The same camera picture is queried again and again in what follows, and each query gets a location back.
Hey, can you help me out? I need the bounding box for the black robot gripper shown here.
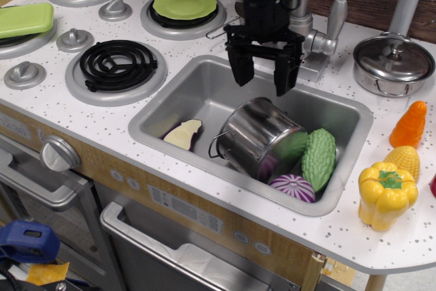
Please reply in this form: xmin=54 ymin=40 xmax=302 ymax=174
xmin=224 ymin=0 xmax=304 ymax=97

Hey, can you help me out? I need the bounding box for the stainless steel toy pot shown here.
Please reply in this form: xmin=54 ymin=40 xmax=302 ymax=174
xmin=208 ymin=97 xmax=308 ymax=183

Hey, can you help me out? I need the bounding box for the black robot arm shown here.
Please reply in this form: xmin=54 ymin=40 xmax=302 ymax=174
xmin=224 ymin=0 xmax=305 ymax=97

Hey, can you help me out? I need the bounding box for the grey toy sink basin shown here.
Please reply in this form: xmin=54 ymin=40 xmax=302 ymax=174
xmin=129 ymin=55 xmax=373 ymax=216

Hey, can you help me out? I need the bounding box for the lidded steel saucepan rear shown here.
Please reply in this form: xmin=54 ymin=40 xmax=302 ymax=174
xmin=206 ymin=16 xmax=240 ymax=40

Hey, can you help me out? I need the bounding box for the silver toy faucet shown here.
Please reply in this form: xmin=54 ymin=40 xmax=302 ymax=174
xmin=289 ymin=0 xmax=348 ymax=82

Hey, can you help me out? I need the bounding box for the green toy plate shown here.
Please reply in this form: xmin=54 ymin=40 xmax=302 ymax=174
xmin=152 ymin=0 xmax=217 ymax=20

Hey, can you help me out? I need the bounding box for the halved toy eggplant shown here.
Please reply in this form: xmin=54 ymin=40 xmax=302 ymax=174
xmin=163 ymin=119 xmax=202 ymax=151

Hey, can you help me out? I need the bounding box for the green toy bitter gourd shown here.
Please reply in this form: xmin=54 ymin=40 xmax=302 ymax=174
xmin=302 ymin=128 xmax=336 ymax=193

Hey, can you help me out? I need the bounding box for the rear right burner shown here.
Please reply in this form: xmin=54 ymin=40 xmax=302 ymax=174
xmin=140 ymin=0 xmax=226 ymax=41

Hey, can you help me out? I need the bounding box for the purple toy onion half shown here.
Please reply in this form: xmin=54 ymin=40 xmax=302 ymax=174
xmin=269 ymin=174 xmax=316 ymax=203

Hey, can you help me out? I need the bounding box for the lidded steel pan right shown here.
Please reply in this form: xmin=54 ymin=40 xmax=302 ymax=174
xmin=353 ymin=33 xmax=435 ymax=97

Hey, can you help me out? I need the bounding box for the front black coil burner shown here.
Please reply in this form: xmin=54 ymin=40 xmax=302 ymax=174
xmin=65 ymin=40 xmax=168 ymax=106

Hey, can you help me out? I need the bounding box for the orange toy carrot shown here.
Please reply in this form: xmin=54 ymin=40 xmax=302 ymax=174
xmin=389 ymin=101 xmax=427 ymax=149

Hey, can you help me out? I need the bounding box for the grey stove knob centre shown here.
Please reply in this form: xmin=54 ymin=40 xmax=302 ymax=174
xmin=98 ymin=0 xmax=133 ymax=22

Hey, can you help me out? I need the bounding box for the grey stove knob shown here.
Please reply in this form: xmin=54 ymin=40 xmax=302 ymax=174
xmin=57 ymin=29 xmax=94 ymax=52
xmin=4 ymin=61 xmax=46 ymax=90
xmin=98 ymin=0 xmax=133 ymax=22

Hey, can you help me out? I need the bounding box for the yellow toy corn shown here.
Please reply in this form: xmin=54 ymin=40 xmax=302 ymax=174
xmin=384 ymin=146 xmax=420 ymax=182

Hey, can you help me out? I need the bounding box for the yellow toy bell pepper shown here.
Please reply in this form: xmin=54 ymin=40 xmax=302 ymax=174
xmin=358 ymin=162 xmax=418 ymax=231

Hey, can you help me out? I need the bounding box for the grey stove knob middle left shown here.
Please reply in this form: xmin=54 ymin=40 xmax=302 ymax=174
xmin=57 ymin=29 xmax=94 ymax=52

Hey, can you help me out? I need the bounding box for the red toy item edge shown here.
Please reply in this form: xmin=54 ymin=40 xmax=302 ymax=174
xmin=430 ymin=175 xmax=436 ymax=197

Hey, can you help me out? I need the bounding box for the silver oven dial knob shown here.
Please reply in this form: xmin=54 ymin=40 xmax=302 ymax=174
xmin=40 ymin=135 xmax=81 ymax=172

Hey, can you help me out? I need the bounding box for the grey stove knob front left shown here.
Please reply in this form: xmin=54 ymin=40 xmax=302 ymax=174
xmin=4 ymin=61 xmax=46 ymax=90

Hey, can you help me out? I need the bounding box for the green rectangular toy lid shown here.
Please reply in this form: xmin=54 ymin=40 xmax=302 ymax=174
xmin=1 ymin=3 xmax=54 ymax=39

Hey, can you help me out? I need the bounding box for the far left burner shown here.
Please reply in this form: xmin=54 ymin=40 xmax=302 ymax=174
xmin=1 ymin=20 xmax=57 ymax=60

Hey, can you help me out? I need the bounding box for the blue clamp tool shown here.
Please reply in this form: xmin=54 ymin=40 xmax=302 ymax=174
xmin=1 ymin=220 xmax=61 ymax=264

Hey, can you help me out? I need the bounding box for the yellow tape piece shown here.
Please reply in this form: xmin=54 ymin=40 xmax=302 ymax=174
xmin=26 ymin=262 xmax=69 ymax=286

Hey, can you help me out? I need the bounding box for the grey dishwasher door handle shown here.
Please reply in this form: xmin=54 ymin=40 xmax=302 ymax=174
xmin=99 ymin=201 xmax=294 ymax=291

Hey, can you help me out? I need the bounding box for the grey oven door handle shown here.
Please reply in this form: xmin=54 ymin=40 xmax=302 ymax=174
xmin=1 ymin=149 xmax=94 ymax=212

